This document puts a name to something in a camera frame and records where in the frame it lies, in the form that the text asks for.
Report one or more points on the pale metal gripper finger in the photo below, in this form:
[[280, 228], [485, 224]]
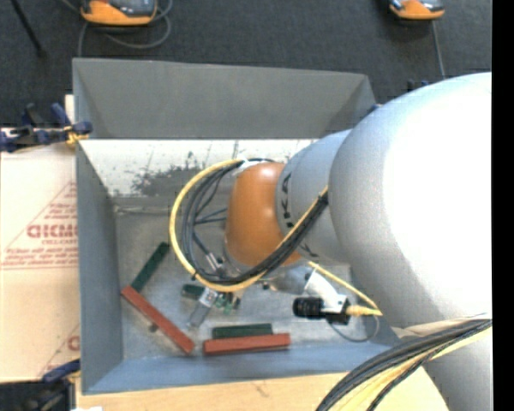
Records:
[[200, 311], [191, 291]]

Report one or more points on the red-brown flat block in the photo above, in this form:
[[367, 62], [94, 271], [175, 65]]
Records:
[[246, 343], [157, 320]]

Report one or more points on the dark green flat block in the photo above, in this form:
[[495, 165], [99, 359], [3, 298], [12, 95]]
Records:
[[151, 266], [242, 331]]

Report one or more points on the grey metal bin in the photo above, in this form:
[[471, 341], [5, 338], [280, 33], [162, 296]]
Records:
[[98, 272]]

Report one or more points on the brown cardboard board, red print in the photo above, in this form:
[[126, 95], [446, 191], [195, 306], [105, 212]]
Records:
[[34, 298]]

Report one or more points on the black cylinder on white bracket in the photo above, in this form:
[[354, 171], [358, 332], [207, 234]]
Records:
[[310, 307]]

